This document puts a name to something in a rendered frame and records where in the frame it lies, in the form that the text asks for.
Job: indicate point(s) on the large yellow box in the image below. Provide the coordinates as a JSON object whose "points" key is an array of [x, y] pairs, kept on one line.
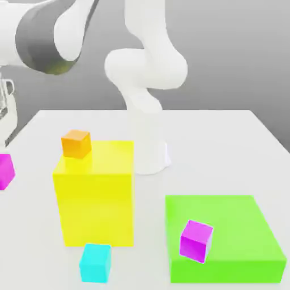
{"points": [[95, 204]]}

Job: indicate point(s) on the small magenta cube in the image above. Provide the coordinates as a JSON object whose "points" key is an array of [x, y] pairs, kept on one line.
{"points": [[5, 172], [194, 242]]}

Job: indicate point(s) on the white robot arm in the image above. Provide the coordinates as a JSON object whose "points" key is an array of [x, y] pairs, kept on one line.
{"points": [[147, 68]]}

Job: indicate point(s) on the small orange cube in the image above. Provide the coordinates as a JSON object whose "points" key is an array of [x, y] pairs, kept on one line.
{"points": [[76, 145]]}

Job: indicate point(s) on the large green box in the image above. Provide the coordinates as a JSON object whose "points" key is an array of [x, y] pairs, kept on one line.
{"points": [[240, 244]]}

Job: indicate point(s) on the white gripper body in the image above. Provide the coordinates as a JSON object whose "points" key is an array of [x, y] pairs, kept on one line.
{"points": [[9, 122]]}

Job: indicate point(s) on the small cyan cube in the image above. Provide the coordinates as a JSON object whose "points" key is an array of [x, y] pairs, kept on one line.
{"points": [[95, 264]]}

